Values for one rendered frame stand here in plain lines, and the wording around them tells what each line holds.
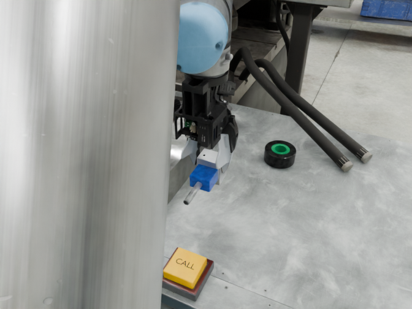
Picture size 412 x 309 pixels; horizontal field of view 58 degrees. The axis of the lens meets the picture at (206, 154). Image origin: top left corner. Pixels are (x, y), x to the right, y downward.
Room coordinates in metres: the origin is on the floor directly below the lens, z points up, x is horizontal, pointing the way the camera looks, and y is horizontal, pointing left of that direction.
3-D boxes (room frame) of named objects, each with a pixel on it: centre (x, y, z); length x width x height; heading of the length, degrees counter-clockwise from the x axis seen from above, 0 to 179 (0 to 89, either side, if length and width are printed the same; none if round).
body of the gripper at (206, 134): (0.55, 0.00, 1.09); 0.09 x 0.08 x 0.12; 155
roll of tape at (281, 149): (0.78, -0.19, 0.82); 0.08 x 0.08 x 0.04
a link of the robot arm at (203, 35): (0.46, 0.03, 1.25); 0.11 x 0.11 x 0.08; 84
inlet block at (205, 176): (0.54, 0.01, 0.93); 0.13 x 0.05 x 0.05; 155
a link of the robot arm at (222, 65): (0.56, 0.00, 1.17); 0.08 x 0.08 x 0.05
